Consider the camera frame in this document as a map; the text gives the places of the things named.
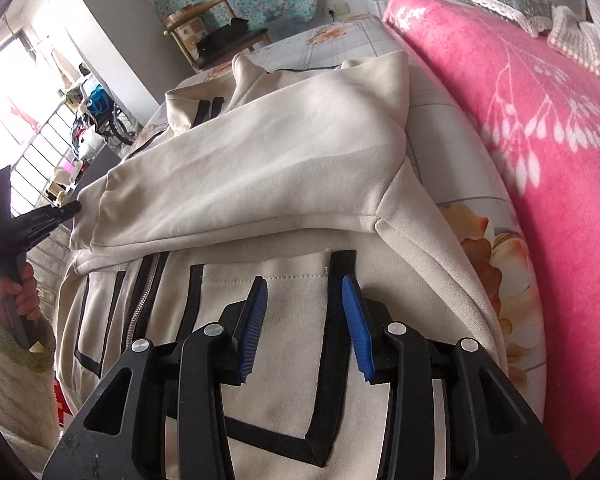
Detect floral pillow with lace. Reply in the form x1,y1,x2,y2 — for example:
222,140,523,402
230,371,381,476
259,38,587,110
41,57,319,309
460,0,553,38

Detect wooden chair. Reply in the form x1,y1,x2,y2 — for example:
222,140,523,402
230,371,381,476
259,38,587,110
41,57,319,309
162,0,271,74

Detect person's left hand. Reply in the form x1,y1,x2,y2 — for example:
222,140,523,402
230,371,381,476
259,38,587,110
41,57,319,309
0,263,42,328

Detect left forearm fluffy sleeve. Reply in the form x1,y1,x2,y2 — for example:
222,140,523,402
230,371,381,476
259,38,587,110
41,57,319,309
0,318,59,463

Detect pink floral blanket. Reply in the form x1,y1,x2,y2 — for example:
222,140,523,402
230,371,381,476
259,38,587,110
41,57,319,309
385,0,600,474

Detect pink checked cloth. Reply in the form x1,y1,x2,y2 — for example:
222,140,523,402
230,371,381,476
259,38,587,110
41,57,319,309
547,0,600,78

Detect metal balcony railing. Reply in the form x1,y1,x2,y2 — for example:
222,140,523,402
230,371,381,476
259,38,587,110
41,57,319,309
0,100,74,216

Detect dark grey board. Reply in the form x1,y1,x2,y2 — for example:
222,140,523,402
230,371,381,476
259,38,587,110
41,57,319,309
67,145,121,200

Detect cream jacket with black trim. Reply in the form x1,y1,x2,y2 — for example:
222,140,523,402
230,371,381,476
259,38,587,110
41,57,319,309
55,51,506,479

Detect black clothes on chair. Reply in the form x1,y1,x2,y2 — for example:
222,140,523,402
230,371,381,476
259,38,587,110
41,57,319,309
197,18,249,56

